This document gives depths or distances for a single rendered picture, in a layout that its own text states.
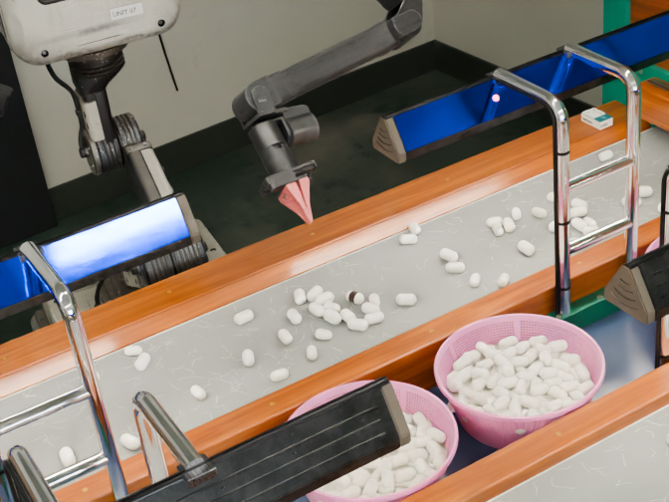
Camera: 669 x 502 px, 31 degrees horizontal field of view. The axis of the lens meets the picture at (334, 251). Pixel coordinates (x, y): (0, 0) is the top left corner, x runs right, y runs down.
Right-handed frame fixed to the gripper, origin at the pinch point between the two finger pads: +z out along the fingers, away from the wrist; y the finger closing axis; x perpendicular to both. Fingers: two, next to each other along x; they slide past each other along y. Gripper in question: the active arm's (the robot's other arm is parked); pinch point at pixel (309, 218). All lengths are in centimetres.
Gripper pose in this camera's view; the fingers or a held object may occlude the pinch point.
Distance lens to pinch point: 219.4
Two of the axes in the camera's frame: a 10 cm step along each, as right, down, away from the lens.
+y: 8.6, -3.4, 3.8
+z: 4.5, 8.6, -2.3
